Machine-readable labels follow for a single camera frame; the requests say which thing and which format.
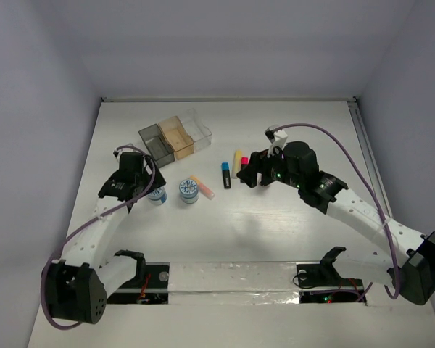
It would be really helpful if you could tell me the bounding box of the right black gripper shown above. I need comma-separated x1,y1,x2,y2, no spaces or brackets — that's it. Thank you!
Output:
236,143,303,189

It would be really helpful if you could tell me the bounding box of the blue white slime jar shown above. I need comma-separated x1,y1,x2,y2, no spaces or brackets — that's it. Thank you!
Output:
146,186,167,205

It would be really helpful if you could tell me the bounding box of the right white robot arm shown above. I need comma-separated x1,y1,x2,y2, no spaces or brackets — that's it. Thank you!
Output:
237,141,435,305

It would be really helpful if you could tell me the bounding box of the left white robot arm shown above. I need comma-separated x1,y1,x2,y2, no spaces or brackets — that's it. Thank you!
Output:
40,144,166,331

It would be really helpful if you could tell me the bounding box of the pink cap black highlighter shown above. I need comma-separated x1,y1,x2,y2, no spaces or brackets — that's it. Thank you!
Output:
238,157,249,183

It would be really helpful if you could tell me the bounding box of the yellow pastel highlighter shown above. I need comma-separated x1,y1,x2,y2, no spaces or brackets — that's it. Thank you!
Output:
231,149,242,179

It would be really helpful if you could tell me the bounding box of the blue cap black highlighter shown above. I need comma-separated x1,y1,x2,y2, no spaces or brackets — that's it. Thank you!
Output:
221,162,231,189

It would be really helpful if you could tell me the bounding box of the grey translucent bin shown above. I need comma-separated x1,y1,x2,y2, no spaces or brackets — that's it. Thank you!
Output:
138,124,175,168

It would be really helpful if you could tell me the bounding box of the orange pastel highlighter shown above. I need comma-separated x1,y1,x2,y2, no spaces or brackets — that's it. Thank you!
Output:
189,175,215,200

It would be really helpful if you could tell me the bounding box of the clear plastic bin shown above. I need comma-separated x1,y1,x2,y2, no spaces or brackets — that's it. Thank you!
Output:
178,109,212,152

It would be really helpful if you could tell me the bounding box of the amber translucent bin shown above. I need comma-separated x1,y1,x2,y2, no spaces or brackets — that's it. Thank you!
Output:
158,116,194,160

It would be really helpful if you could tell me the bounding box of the silver tape strip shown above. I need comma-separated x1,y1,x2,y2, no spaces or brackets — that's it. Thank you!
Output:
167,262,299,305

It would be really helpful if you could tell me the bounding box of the white foam front board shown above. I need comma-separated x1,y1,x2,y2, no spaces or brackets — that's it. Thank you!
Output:
29,289,435,347

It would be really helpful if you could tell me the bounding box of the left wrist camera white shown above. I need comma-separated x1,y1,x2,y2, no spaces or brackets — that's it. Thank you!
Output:
113,144,141,158

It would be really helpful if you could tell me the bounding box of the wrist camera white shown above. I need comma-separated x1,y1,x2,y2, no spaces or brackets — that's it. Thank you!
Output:
265,125,288,157
113,144,141,158

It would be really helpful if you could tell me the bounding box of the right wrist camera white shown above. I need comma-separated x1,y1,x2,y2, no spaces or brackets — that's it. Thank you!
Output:
265,125,288,157

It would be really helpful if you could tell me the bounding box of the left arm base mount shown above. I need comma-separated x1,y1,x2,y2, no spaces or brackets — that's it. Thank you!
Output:
107,250,170,305

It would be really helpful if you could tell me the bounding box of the aluminium rail right edge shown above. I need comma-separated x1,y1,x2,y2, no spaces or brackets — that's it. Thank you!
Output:
347,98,393,217

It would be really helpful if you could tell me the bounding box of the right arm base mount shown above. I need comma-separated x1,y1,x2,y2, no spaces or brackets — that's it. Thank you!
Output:
292,246,367,305

